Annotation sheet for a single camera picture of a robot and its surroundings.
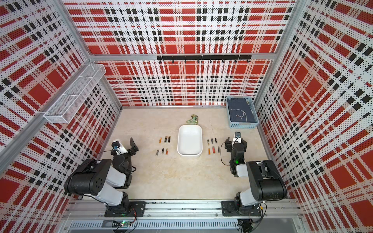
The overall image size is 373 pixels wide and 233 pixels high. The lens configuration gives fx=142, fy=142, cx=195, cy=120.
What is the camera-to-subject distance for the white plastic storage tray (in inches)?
36.7

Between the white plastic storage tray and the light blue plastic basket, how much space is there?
9.8 inches

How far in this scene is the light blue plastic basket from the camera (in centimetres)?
104
